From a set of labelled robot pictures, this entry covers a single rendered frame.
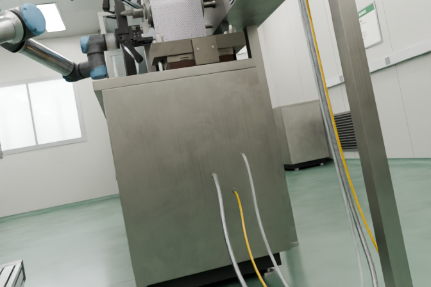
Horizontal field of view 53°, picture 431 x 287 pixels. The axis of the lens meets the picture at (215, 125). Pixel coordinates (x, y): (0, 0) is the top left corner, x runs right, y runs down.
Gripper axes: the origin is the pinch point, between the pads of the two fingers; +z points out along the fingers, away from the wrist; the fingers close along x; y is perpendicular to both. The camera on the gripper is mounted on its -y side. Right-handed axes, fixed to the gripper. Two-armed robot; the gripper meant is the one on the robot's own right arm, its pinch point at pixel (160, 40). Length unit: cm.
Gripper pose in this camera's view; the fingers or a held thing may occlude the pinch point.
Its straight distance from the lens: 204.6
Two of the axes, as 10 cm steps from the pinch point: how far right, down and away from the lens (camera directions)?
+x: -2.1, 0.8, 9.8
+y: -1.8, -9.8, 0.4
